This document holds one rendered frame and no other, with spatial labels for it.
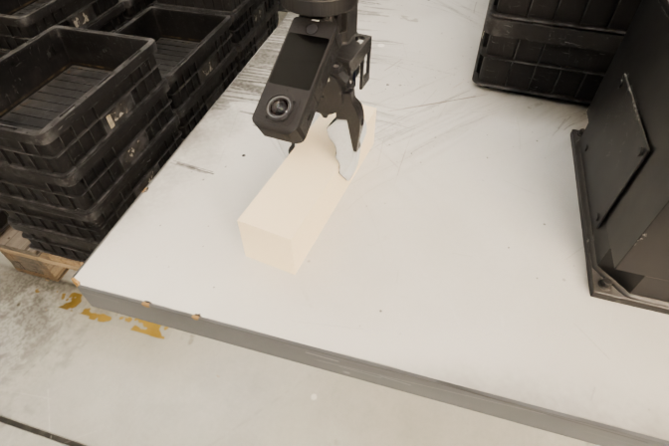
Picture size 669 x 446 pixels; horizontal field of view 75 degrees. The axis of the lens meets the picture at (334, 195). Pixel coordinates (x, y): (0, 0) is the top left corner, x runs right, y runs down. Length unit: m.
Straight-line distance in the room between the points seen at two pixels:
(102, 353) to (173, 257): 0.84
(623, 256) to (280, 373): 0.89
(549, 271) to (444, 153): 0.21
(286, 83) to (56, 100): 0.95
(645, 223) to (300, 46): 0.34
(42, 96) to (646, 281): 1.26
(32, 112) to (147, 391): 0.72
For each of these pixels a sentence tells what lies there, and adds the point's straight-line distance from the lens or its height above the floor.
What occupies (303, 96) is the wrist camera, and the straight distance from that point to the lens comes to 0.38.
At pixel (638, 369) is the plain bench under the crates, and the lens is 0.50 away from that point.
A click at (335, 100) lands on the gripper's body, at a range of 0.44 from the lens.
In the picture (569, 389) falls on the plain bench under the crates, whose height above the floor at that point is 0.70.
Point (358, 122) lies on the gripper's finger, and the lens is 0.44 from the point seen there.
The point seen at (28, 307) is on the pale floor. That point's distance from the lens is 1.52.
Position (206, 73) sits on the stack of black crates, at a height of 0.39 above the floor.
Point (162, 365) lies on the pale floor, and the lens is 1.26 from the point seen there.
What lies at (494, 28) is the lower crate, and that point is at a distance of 0.71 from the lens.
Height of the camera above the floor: 1.09
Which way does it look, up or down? 46 degrees down
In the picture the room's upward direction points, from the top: straight up
